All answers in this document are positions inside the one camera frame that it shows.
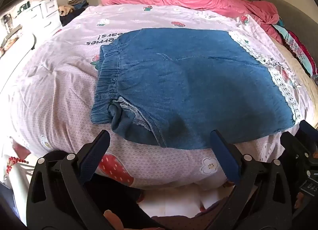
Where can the stack of colourful clothes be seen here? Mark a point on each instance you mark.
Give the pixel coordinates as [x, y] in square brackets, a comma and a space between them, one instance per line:
[295, 43]

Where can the grey padded headboard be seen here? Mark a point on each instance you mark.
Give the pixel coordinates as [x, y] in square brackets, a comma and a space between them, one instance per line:
[293, 13]

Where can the white side table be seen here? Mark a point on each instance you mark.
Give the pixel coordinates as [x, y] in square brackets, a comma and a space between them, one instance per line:
[17, 43]

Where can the pile of folded clothes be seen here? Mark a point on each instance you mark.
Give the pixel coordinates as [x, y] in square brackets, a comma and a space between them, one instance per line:
[74, 3]

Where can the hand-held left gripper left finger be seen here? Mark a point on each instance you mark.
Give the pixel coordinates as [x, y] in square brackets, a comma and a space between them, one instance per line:
[92, 156]

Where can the pink strawberry print quilt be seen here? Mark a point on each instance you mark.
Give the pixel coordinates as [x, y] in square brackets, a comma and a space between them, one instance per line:
[62, 83]

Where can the blue denim skirt with lace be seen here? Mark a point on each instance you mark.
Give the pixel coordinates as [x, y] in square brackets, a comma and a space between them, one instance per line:
[186, 83]

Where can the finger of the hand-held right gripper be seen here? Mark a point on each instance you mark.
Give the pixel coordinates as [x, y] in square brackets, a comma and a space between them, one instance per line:
[294, 148]
[309, 133]

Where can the beige bed sheet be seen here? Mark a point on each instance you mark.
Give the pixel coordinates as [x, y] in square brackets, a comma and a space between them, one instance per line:
[298, 75]

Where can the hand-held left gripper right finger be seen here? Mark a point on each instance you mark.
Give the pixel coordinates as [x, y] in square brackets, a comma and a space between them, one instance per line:
[224, 156]

